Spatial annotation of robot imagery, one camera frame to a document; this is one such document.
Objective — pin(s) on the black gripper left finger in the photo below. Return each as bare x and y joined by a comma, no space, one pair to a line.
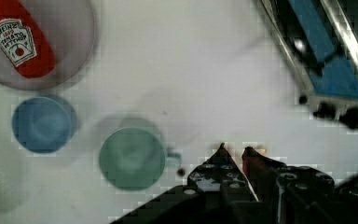
218,170

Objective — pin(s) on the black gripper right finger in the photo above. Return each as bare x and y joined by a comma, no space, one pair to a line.
269,177

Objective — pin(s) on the blue oven door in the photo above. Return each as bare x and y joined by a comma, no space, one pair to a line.
310,35

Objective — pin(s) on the black toaster oven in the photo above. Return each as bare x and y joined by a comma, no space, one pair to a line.
343,16

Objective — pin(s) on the peeled banana toy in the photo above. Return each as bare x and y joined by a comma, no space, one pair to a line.
261,151

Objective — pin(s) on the green mug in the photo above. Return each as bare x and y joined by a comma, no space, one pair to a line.
134,156

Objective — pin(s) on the blue cup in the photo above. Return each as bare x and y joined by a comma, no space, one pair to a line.
44,124

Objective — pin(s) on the grey round plate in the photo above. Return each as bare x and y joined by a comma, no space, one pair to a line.
69,27

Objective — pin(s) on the red ketchup bottle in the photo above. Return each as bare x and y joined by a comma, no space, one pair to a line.
23,42

